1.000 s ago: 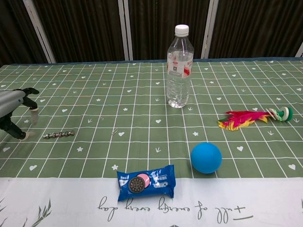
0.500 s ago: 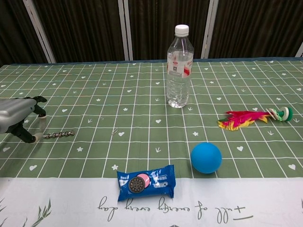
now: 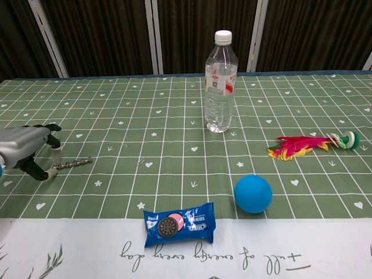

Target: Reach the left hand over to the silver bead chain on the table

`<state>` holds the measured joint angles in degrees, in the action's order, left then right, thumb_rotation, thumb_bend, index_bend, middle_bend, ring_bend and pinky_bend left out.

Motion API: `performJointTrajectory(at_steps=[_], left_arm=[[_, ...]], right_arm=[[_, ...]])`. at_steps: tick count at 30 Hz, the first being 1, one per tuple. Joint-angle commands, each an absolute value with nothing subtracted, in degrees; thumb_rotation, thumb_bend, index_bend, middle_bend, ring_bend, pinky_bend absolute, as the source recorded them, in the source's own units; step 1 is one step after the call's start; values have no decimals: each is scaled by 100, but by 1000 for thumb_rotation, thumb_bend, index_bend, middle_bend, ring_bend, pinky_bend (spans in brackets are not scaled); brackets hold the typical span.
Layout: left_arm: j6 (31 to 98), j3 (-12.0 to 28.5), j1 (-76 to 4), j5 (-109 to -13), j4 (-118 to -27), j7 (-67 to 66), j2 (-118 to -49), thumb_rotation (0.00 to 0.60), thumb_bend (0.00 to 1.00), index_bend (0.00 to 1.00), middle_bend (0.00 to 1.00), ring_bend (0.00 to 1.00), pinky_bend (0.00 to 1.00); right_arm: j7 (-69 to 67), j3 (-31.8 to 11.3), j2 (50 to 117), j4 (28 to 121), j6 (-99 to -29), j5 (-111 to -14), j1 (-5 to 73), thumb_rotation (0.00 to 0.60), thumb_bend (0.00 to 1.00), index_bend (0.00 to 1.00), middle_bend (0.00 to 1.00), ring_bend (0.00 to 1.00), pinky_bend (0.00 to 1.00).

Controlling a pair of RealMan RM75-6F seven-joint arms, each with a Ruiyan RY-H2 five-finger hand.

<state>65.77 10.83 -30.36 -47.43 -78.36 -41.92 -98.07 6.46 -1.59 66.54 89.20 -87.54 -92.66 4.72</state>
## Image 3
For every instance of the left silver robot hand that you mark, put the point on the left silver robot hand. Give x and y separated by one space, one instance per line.
23 142

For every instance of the small metal chain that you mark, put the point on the small metal chain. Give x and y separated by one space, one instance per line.
74 163

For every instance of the small metal paper clip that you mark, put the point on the small metal paper clip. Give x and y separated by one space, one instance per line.
141 162

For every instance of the green grid tablecloth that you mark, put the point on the green grid tablecloth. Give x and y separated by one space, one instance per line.
186 162

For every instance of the blue Oreo cookie packet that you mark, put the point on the blue Oreo cookie packet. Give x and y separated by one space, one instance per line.
179 224

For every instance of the dark folding screen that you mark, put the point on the dark folding screen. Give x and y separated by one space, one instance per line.
186 35

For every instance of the clear plastic water bottle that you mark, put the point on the clear plastic water bottle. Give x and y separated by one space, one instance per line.
219 93

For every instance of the blue ball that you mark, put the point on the blue ball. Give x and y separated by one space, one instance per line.
253 193

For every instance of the colourful feather shuttlecock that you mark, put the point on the colourful feather shuttlecock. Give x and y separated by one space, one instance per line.
308 145

